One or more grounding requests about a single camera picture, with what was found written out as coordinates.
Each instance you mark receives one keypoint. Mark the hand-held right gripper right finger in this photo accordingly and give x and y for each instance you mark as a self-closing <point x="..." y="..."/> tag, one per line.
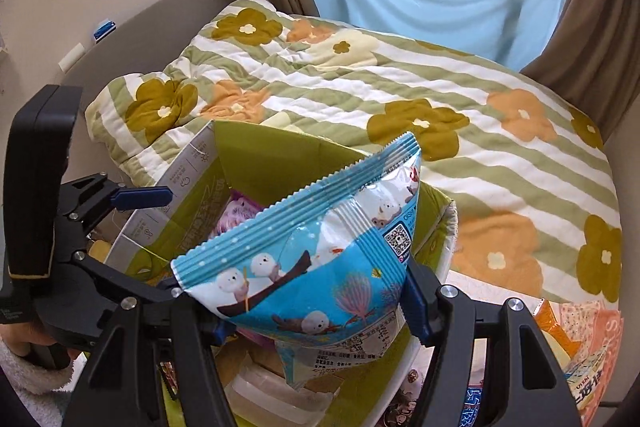
<point x="416" y="307"/>

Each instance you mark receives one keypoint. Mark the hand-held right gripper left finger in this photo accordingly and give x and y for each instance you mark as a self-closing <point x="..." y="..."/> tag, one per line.
<point x="219" y="333"/>

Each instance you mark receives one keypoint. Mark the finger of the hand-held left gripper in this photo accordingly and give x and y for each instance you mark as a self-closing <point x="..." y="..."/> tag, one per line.
<point x="142" y="198"/>
<point x="115" y="277"/>

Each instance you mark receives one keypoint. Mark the blue otter print snack bag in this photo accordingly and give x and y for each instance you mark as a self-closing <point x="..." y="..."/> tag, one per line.
<point x="300" y="267"/>

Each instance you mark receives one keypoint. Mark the green cardboard box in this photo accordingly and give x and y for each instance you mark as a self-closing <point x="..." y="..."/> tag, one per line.
<point x="280" y="157"/>

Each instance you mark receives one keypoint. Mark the person's left forearm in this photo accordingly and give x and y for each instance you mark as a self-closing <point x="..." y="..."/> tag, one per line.
<point x="30" y="387"/>

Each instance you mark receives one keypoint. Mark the person's left hand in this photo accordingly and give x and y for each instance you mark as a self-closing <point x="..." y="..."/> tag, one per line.
<point x="20" y="334"/>

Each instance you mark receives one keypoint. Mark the clear plastic container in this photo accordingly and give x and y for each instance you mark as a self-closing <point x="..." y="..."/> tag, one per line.
<point x="270" y="387"/>

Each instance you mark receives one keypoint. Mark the purple snack packet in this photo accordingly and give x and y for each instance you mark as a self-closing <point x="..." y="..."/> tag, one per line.
<point x="235" y="217"/>

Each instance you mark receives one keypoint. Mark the dark printed snack packet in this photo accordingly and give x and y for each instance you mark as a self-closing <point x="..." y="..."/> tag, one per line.
<point x="402" y="402"/>

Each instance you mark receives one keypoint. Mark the blue snack packet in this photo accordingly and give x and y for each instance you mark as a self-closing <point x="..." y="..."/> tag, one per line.
<point x="475" y="407"/>

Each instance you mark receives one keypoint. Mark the grey headboard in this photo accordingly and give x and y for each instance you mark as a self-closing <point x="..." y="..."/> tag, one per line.
<point x="150" y="37"/>

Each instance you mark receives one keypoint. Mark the small blue white box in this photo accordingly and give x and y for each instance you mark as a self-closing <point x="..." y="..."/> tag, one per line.
<point x="104" y="29"/>

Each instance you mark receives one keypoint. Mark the pink printed blanket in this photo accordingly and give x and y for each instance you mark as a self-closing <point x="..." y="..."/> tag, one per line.
<point x="600" y="327"/>

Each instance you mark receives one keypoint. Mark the striped floral quilt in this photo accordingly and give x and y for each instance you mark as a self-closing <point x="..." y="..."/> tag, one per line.
<point x="400" y="77"/>

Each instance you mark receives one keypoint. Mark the white wall plate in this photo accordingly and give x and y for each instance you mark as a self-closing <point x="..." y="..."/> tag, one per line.
<point x="70" y="57"/>

